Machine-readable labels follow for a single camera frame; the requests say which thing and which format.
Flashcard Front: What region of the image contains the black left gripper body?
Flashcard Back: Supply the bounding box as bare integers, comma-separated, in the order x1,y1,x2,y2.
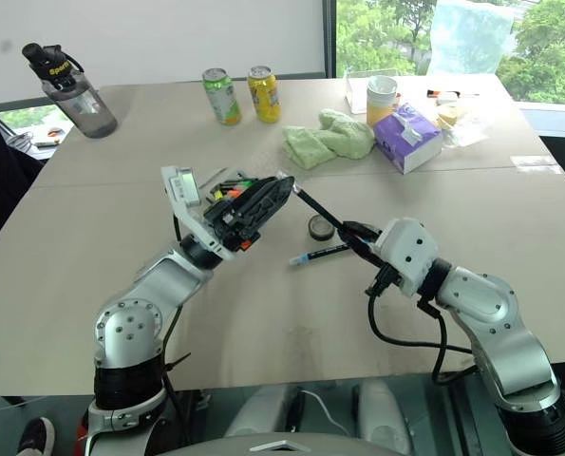
202,197,266,254

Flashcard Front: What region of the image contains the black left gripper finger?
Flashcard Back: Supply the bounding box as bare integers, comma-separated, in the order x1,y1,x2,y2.
224,174,293,210
239,176,296,237

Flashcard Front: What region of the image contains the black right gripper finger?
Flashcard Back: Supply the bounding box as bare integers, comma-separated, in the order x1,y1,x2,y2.
342,219,384,238
336,227,384,267

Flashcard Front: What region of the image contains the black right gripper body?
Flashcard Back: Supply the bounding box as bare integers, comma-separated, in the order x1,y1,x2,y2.
364,258,405,296

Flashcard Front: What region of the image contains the black pen with grey cap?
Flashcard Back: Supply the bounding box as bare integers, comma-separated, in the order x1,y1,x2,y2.
292,183,388,268

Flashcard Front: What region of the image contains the white pen holder with markers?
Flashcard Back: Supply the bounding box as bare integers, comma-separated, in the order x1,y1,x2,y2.
198,166,265,206

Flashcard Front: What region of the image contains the black pen with blue-white end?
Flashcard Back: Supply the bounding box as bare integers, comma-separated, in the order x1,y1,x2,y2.
288,242,352,267

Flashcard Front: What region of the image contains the light green towel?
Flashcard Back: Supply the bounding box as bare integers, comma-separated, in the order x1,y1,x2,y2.
281,107,376,169

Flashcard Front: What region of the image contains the yellow drink can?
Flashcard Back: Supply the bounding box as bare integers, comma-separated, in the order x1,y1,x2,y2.
246,65,283,125

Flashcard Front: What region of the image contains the green drink can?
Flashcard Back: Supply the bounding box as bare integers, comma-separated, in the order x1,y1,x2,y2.
201,67,244,126

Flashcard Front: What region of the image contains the purple tissue box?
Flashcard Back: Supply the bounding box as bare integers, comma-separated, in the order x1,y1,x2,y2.
372,102,444,176

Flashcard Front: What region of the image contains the yellow and white cup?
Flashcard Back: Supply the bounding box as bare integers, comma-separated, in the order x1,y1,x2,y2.
366,74,400,127

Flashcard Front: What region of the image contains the clear acrylic box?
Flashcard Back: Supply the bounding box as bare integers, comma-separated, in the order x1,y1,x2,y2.
343,68,403,116

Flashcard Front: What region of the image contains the grey rounded robot body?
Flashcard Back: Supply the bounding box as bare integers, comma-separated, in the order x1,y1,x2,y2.
167,378,414,456

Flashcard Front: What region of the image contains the clear bag with yellow items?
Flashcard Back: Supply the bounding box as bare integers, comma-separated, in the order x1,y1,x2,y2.
432,101,491,149

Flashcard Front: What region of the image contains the black and red marker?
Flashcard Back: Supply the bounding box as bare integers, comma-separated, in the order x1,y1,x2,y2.
425,86,480,106

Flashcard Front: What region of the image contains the clear tape strip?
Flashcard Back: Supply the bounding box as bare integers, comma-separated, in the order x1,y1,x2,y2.
509,155,562,176

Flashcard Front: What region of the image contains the grey sports water bottle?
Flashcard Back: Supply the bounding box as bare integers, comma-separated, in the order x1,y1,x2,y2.
21,42,119,141

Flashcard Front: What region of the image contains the pale blue plastic bag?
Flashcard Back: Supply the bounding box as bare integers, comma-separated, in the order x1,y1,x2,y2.
425,0,515,77

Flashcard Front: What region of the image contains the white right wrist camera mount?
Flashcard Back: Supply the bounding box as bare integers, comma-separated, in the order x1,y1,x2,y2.
372,217,441,297

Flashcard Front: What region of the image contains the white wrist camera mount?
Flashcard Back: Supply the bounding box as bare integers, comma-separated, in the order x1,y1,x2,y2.
160,164,237,261
372,217,441,297

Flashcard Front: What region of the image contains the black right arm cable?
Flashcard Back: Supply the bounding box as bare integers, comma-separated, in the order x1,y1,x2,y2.
366,277,477,387

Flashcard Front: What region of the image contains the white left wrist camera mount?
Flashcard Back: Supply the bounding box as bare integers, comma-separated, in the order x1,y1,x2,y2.
160,164,237,261

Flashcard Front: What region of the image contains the thin white cable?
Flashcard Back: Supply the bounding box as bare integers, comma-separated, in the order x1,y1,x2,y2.
299,389,350,437

